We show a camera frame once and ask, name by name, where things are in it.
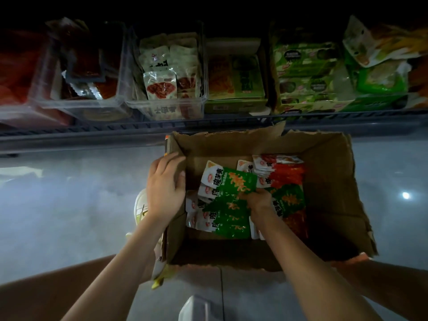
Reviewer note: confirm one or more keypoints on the person's right hand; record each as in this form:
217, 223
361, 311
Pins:
261, 207

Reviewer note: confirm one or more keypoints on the person's left hand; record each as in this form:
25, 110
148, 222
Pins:
166, 190

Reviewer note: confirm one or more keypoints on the brown cardboard box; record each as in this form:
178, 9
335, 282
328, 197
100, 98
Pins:
334, 190

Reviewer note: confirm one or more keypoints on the grey metal store shelf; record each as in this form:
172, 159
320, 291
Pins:
67, 140

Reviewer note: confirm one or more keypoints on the person's left forearm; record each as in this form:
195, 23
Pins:
117, 270

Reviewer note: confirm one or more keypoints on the person's right forearm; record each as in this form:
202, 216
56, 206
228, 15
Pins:
314, 274

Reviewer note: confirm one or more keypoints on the person's left shoe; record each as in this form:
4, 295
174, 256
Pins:
140, 205

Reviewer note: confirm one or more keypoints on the person's shoe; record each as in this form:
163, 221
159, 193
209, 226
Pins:
140, 205
361, 257

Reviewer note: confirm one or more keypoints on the person's right shoe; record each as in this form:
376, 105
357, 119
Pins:
361, 257

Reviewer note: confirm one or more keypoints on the person's right leg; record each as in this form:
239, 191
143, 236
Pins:
391, 284

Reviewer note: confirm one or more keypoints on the person's leg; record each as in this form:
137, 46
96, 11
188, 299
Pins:
40, 290
391, 284

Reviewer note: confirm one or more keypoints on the person's left leg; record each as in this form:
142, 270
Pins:
40, 290

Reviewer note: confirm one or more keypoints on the clear plastic tray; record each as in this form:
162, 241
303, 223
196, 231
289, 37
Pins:
130, 107
83, 111
27, 117

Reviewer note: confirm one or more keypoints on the white plastic stool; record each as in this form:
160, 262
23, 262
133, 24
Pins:
194, 309

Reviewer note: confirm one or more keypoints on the green orange display carton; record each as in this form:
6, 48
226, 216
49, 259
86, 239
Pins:
234, 76

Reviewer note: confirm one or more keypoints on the green snack packets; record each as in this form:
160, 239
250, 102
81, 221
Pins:
378, 80

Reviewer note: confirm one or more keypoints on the pile of red snack packets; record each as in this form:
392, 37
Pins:
17, 70

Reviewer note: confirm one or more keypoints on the pile of orange yellow packets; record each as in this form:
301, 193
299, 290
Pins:
388, 40

